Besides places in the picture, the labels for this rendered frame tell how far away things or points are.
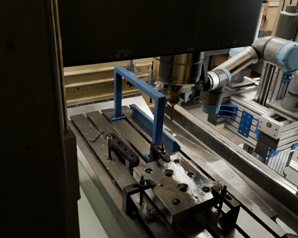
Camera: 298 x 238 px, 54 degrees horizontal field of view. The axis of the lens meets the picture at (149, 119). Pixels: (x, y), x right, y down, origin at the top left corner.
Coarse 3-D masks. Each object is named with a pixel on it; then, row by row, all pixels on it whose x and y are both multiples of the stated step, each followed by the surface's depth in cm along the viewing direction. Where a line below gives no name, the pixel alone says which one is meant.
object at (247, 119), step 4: (244, 112) 196; (248, 112) 193; (244, 116) 196; (248, 116) 193; (252, 116) 190; (240, 120) 200; (244, 120) 197; (248, 120) 194; (240, 124) 201; (244, 124) 198; (248, 124) 195; (240, 128) 202; (244, 128) 199; (248, 128) 195; (240, 132) 202; (244, 132) 199; (248, 132) 196
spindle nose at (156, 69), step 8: (168, 56) 88; (176, 56) 87; (184, 56) 87; (192, 56) 88; (200, 56) 90; (160, 64) 91; (168, 64) 89; (176, 64) 88; (184, 64) 89; (192, 64) 89; (200, 64) 92; (160, 72) 92; (168, 72) 90; (176, 72) 90; (184, 72) 90; (192, 72) 91; (200, 72) 94; (160, 80) 93; (168, 80) 92; (176, 80) 91; (184, 80) 91; (192, 80) 92
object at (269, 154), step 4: (256, 144) 181; (260, 144) 179; (264, 144) 176; (292, 144) 188; (296, 144) 189; (256, 148) 182; (260, 148) 179; (264, 148) 176; (268, 148) 174; (284, 148) 184; (288, 148) 187; (292, 148) 189; (256, 152) 183; (260, 152) 180; (264, 152) 177; (268, 152) 175; (272, 152) 177; (276, 152) 179; (280, 152) 184; (264, 156) 178; (268, 156) 178; (272, 156) 179
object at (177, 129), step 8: (168, 120) 225; (168, 128) 217; (176, 128) 216; (184, 136) 207; (192, 136) 205; (200, 144) 197; (224, 160) 182; (232, 168) 176; (240, 176) 170; (248, 184) 164; (256, 184) 163; (256, 192) 159; (264, 192) 158; (264, 200) 154; (272, 200) 153; (272, 208) 150; (280, 208) 149; (280, 216) 145; (288, 216) 145; (296, 216) 144; (280, 224) 142; (288, 224) 141; (296, 224) 141; (288, 232) 138; (296, 232) 138
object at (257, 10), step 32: (64, 0) 58; (96, 0) 62; (128, 0) 65; (160, 0) 69; (192, 0) 74; (224, 0) 79; (256, 0) 85; (64, 32) 61; (96, 32) 65; (128, 32) 69; (160, 32) 73; (192, 32) 78; (224, 32) 84; (64, 64) 65
